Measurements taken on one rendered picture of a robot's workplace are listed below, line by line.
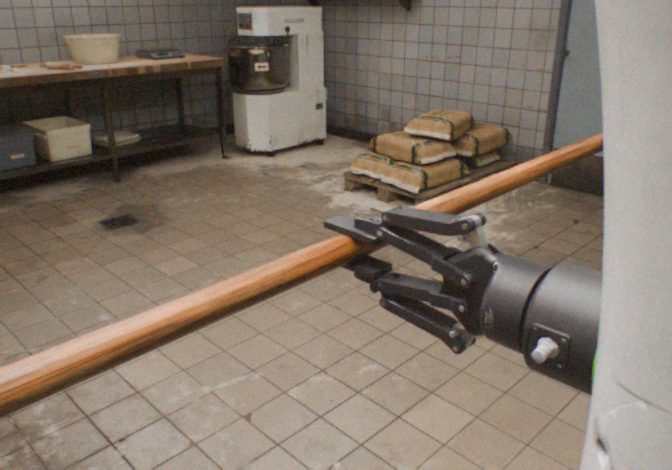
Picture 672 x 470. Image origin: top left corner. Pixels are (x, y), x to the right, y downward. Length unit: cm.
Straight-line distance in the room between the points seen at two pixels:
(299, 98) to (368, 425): 399
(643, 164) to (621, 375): 10
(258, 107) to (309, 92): 58
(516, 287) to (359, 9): 567
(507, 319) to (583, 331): 6
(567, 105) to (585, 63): 33
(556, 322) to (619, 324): 17
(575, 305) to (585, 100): 441
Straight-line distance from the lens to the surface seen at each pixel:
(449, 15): 543
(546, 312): 47
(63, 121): 554
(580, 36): 484
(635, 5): 25
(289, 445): 217
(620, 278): 28
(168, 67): 518
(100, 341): 46
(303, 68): 576
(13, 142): 494
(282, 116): 561
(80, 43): 525
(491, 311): 49
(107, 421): 240
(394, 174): 424
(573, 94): 488
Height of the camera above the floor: 144
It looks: 21 degrees down
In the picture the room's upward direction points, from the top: straight up
